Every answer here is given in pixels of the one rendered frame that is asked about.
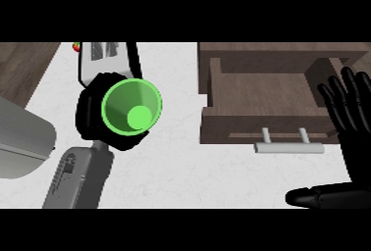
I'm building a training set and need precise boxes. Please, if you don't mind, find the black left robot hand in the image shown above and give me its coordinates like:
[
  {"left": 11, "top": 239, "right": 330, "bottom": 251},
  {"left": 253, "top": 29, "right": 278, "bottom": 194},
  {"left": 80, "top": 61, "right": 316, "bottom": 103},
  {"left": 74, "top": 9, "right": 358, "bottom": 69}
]
[{"left": 74, "top": 72, "right": 151, "bottom": 152}]

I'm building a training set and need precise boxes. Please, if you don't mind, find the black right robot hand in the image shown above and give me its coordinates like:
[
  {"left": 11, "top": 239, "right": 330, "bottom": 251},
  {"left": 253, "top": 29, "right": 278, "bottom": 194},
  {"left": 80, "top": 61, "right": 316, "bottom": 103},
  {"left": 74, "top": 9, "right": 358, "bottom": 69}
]
[{"left": 284, "top": 66, "right": 371, "bottom": 210}]

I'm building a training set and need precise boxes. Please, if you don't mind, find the green cup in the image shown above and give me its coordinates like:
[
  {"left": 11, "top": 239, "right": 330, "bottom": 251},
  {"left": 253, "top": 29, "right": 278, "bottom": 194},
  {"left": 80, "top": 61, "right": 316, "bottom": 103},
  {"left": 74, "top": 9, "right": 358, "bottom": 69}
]
[{"left": 101, "top": 77, "right": 164, "bottom": 137}]

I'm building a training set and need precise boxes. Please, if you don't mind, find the brown wooden drawer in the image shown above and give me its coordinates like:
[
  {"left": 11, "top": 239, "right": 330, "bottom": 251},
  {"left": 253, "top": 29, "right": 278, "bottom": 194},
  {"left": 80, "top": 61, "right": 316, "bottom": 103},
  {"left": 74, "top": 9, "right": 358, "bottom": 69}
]
[
  {"left": 207, "top": 57, "right": 350, "bottom": 111},
  {"left": 198, "top": 106, "right": 342, "bottom": 145}
]

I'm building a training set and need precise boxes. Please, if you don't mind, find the brown wooden drawer front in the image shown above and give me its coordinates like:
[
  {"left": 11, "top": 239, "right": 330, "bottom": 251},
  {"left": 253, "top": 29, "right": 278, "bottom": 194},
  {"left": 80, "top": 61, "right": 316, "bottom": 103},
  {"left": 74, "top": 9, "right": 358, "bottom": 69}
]
[{"left": 198, "top": 106, "right": 342, "bottom": 145}]

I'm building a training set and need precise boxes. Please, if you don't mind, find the grey rounded appliance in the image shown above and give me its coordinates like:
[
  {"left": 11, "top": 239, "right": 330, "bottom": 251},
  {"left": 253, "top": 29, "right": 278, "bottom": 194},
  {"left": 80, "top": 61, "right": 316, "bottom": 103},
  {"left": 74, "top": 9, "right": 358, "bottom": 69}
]
[{"left": 0, "top": 96, "right": 58, "bottom": 180}]

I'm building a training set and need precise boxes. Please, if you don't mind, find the brown wooden panel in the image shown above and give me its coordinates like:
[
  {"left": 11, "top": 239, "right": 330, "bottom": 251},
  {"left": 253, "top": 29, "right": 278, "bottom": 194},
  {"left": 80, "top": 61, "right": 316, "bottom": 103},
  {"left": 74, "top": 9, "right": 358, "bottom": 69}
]
[{"left": 0, "top": 41, "right": 62, "bottom": 110}]

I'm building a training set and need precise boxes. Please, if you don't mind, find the brown wooden cabinet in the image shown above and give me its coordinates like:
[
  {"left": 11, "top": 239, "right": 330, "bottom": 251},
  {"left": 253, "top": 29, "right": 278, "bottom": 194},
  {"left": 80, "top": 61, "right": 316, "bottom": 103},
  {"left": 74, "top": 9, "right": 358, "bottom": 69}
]
[{"left": 197, "top": 41, "right": 371, "bottom": 96}]

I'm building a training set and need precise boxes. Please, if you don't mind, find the white drawer handle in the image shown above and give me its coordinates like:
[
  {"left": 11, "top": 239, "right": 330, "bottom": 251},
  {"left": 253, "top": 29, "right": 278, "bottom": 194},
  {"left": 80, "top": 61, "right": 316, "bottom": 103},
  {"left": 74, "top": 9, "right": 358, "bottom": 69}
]
[{"left": 254, "top": 126, "right": 327, "bottom": 155}]

